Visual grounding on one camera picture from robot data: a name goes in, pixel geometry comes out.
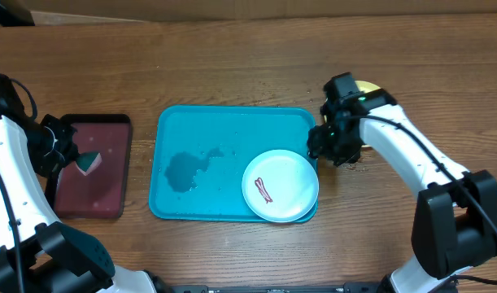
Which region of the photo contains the light blue plate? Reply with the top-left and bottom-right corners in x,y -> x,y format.
241,150 -> 320,223

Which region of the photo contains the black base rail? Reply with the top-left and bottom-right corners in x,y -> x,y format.
171,282 -> 395,293

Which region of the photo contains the cardboard backboard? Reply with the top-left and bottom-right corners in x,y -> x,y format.
0,0 -> 497,25

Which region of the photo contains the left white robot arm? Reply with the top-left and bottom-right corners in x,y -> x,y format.
0,116 -> 163,292

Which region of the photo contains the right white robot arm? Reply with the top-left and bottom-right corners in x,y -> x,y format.
307,101 -> 497,292

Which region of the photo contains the dark green sponge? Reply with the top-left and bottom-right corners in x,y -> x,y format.
76,151 -> 102,176

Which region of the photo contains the yellow-green plate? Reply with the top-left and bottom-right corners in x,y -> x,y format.
324,81 -> 381,151

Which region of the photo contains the teal plastic tray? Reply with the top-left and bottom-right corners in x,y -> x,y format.
149,105 -> 316,222

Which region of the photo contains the dark red sponge tray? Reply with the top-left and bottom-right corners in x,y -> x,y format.
45,114 -> 133,218

